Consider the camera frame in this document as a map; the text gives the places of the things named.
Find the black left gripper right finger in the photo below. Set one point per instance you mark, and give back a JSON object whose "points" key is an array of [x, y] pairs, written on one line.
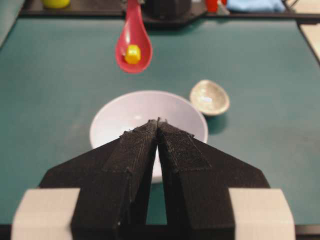
{"points": [[211, 195]]}

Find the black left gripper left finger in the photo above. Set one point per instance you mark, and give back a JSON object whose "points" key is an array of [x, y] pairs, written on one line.
{"points": [[92, 195]]}

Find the yellow hexagonal prism block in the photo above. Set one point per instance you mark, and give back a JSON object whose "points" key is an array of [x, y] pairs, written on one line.
{"points": [[132, 54]]}

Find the pink plastic spoon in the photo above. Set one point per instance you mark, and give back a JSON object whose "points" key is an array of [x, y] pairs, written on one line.
{"points": [[133, 33]]}

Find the white large bowl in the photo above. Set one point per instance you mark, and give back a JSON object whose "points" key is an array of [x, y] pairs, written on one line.
{"points": [[134, 109]]}

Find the small speckled ceramic dish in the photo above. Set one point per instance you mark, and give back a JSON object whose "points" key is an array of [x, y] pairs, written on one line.
{"points": [[209, 98]]}

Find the yellow stacked plastic cups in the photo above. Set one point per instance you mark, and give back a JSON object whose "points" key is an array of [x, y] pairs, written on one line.
{"points": [[56, 4]]}

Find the red plastic cup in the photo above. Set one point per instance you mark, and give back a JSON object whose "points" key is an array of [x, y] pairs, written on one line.
{"points": [[211, 5]]}

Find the light blue cloth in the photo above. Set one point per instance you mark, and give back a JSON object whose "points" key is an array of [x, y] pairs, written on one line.
{"points": [[256, 6]]}

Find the small metal bracket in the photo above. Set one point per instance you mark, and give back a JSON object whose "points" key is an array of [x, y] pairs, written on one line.
{"points": [[222, 9]]}

